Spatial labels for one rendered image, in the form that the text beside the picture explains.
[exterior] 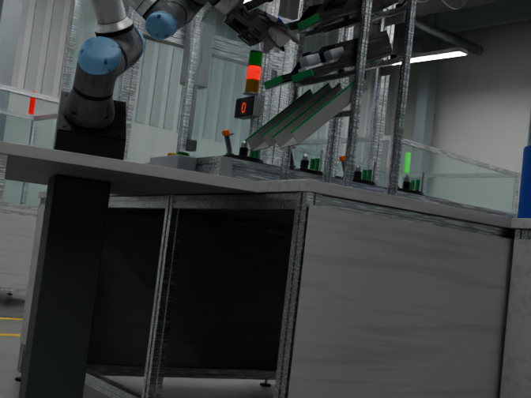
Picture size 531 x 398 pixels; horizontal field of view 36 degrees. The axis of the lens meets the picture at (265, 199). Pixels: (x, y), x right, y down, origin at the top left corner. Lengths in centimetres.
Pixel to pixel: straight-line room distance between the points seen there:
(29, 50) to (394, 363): 962
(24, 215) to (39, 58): 396
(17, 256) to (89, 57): 564
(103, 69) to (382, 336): 106
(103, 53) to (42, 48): 913
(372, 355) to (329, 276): 25
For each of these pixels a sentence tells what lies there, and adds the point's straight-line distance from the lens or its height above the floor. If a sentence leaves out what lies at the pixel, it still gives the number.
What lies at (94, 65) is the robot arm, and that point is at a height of 114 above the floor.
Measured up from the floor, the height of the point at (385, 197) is 85.
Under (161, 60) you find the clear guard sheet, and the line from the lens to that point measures 413.
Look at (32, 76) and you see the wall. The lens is 1135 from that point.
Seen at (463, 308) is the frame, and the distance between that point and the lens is 233.
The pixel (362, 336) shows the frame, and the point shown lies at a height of 49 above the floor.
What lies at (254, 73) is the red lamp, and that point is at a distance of 300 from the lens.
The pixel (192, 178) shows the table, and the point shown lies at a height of 84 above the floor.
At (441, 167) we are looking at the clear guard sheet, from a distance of 840.
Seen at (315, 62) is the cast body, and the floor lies 124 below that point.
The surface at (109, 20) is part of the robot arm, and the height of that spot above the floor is 129.
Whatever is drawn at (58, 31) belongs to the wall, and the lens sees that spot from 1161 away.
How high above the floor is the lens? 64
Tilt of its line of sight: 5 degrees up
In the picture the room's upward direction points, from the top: 7 degrees clockwise
